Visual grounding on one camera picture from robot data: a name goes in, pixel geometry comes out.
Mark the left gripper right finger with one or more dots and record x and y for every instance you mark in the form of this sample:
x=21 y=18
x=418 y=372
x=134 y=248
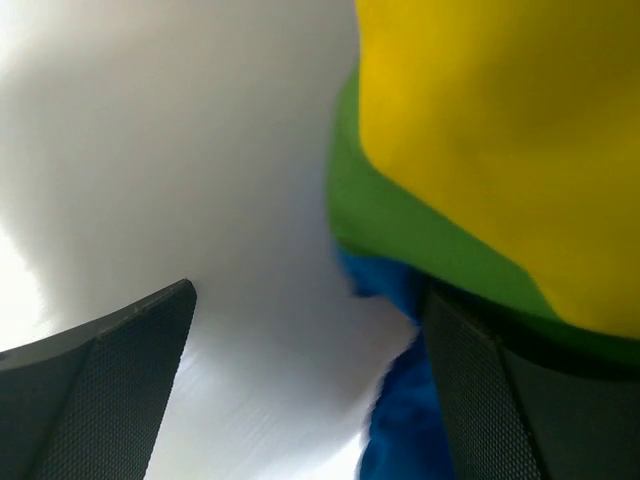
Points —
x=517 y=405

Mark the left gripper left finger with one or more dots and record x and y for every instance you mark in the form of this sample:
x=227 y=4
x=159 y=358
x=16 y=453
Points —
x=88 y=403

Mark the rainbow striped shorts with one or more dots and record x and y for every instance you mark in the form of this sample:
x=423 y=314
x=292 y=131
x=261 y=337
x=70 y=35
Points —
x=490 y=149

